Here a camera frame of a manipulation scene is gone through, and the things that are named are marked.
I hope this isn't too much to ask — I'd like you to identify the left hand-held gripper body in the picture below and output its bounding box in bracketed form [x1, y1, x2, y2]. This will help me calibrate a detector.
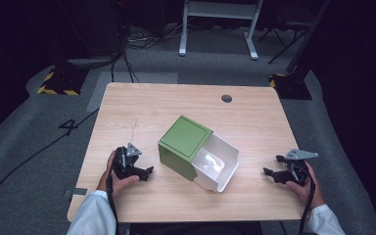
[112, 142, 143, 181]

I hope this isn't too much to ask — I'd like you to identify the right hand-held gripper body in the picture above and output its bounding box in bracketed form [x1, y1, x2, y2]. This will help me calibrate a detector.
[275, 148, 319, 188]

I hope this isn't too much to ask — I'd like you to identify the person's left hand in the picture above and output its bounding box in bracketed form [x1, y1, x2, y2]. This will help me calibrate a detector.
[96, 150, 141, 199]

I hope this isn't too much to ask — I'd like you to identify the person's right hand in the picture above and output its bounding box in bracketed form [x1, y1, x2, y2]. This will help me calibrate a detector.
[285, 161, 326, 211]

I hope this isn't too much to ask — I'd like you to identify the green drawer cabinet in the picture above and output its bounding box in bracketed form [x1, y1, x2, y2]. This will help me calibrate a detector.
[158, 115, 214, 182]

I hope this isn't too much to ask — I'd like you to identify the grey tape strip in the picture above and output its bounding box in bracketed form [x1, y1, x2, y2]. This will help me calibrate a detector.
[71, 187, 89, 197]

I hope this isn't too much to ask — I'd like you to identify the white drawer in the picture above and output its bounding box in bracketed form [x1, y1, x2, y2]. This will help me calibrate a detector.
[190, 132, 240, 194]

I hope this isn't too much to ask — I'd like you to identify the black yellow striped stand base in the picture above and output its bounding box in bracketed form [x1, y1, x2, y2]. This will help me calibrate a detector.
[268, 72, 313, 101]
[36, 65, 90, 97]

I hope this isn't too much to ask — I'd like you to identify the grey metal stand pole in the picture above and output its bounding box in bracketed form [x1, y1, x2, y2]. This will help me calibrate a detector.
[285, 0, 333, 74]

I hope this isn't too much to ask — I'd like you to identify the black tripod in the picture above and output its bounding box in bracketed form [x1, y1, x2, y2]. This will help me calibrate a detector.
[258, 21, 309, 66]

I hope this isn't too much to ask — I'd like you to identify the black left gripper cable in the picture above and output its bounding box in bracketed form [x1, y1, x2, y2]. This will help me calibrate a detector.
[106, 156, 121, 235]

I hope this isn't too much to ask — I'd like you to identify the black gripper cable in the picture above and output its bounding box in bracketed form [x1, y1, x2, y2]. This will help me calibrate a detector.
[106, 156, 121, 235]
[297, 163, 317, 235]

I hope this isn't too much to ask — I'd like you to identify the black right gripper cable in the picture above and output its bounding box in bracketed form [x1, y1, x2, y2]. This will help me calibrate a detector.
[297, 163, 317, 235]

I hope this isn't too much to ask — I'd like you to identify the long black floor cable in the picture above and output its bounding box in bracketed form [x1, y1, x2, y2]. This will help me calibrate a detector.
[0, 107, 100, 216]

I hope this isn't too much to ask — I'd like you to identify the black cable at stand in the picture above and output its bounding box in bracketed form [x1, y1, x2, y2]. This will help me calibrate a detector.
[110, 48, 141, 84]

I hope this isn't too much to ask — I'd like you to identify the bundle of floor cables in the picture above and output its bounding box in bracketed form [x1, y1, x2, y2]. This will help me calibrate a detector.
[125, 19, 190, 51]

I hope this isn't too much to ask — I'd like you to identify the white desk frame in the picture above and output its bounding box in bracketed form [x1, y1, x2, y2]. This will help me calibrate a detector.
[178, 0, 264, 61]

